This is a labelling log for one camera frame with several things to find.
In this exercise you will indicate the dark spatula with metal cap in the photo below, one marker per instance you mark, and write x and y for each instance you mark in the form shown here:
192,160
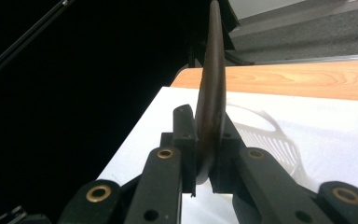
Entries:
213,93

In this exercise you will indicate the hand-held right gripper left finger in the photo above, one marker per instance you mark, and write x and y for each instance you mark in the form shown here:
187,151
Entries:
184,140

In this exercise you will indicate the wooden table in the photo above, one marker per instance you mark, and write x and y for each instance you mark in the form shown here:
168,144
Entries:
292,79

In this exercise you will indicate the black pole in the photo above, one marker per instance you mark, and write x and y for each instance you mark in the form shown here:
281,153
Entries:
21,42

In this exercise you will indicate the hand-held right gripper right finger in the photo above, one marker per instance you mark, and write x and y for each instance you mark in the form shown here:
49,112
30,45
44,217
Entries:
228,149

